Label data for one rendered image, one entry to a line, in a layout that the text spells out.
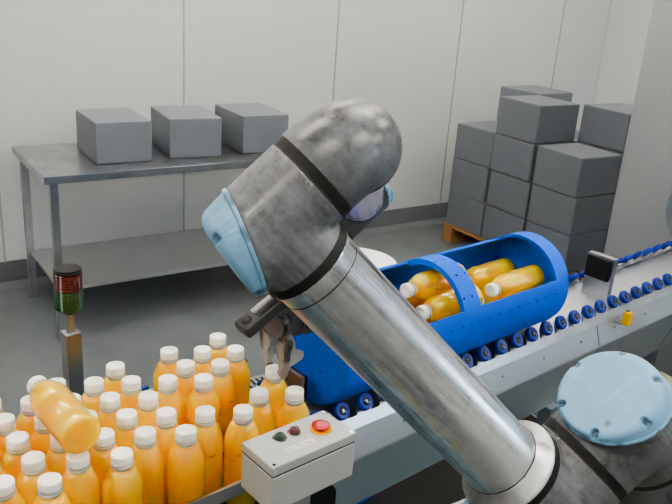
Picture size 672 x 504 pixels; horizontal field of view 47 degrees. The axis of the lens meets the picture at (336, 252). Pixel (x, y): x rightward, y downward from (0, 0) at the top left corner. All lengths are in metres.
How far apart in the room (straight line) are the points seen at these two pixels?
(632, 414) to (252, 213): 0.60
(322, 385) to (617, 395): 0.85
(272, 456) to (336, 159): 0.75
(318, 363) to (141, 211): 3.50
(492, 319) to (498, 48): 4.72
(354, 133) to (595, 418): 0.54
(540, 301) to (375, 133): 1.45
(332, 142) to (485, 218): 4.94
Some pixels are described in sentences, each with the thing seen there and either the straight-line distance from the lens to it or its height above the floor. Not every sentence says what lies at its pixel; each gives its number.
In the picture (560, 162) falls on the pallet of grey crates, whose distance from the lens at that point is 5.24.
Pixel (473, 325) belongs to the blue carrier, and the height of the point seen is 1.10.
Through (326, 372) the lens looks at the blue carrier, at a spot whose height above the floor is 1.06.
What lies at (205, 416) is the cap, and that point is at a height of 1.11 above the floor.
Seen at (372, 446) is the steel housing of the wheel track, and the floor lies 0.85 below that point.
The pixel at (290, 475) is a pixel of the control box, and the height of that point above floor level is 1.07.
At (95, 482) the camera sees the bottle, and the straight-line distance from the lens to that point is 1.48.
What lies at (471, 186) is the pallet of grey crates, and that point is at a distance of 5.83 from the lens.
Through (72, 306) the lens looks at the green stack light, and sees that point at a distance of 1.86.
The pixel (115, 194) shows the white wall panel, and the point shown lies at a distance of 5.11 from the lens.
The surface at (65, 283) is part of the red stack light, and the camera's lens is 1.84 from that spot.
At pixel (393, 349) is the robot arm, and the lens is 0.93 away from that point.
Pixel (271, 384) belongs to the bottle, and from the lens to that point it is 1.67.
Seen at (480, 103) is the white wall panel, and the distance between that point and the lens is 6.61.
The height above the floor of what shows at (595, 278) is 1.00.
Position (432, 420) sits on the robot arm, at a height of 1.41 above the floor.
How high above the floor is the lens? 1.94
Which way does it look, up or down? 20 degrees down
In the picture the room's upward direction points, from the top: 4 degrees clockwise
